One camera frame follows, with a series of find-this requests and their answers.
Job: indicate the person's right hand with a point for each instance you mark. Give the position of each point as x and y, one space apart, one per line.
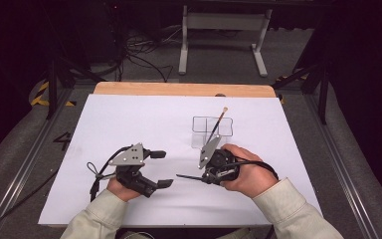
255 176

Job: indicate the person's beige clothing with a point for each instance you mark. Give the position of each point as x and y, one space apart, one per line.
237 234

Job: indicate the white metal stand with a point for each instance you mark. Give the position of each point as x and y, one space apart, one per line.
225 21

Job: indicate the person's left hand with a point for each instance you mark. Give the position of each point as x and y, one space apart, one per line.
122 193

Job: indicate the dark equipment rack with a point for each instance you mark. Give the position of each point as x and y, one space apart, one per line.
107 30

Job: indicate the clear plastic organizer box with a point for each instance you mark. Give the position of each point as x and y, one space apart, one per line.
199 126

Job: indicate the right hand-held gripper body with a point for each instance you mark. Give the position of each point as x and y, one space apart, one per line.
220 164

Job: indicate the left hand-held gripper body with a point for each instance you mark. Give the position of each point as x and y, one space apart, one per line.
129 159

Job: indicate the white table mat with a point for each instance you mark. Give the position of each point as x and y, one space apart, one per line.
129 119

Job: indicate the aluminium floor rail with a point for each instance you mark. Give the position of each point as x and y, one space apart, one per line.
23 169
341 166

